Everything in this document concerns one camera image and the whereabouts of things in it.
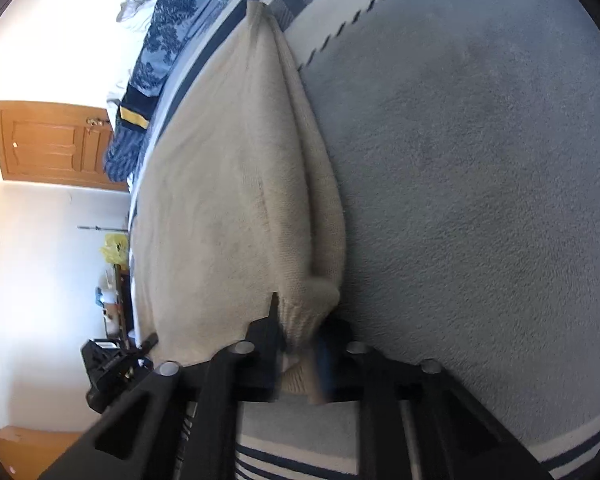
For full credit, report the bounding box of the wooden door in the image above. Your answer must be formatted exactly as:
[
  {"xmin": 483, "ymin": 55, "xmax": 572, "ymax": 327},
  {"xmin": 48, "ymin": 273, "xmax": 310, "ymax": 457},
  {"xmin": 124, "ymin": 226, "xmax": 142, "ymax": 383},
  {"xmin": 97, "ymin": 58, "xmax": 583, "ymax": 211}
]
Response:
[{"xmin": 0, "ymin": 101, "xmax": 128, "ymax": 192}]

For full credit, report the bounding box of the yellow plastic bag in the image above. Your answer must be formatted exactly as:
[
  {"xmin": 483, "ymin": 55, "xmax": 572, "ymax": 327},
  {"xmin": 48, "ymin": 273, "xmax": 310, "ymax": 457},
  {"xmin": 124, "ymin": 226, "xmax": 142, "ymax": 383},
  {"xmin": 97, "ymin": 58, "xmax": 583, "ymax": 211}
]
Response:
[{"xmin": 100, "ymin": 233, "xmax": 129, "ymax": 266}]

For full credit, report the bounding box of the blue striped bed blanket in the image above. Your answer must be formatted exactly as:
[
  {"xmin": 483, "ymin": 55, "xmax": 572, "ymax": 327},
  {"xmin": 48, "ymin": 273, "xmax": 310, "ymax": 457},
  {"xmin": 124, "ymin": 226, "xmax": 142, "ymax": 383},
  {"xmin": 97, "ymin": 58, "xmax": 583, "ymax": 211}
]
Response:
[{"xmin": 124, "ymin": 0, "xmax": 600, "ymax": 480}]

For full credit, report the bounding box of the beige knit sweater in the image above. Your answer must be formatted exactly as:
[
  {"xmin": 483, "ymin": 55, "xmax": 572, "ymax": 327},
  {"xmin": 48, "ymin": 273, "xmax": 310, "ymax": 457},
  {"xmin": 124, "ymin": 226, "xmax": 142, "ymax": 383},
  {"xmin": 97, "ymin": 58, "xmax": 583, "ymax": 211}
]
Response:
[{"xmin": 131, "ymin": 1, "xmax": 346, "ymax": 402}]

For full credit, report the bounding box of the rolled blue patterned quilt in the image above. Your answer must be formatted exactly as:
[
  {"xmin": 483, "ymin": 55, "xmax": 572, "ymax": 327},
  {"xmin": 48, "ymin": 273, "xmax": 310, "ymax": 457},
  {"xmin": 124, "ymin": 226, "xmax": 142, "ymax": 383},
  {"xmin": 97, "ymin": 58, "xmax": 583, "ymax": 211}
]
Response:
[{"xmin": 104, "ymin": 0, "xmax": 282, "ymax": 183}]

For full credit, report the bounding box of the cluttered dark side table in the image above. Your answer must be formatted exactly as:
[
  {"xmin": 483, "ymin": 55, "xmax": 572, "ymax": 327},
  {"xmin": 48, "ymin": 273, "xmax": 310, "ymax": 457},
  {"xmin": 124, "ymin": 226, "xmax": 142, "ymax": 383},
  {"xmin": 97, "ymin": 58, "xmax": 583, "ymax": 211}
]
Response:
[{"xmin": 95, "ymin": 264, "xmax": 135, "ymax": 349}]

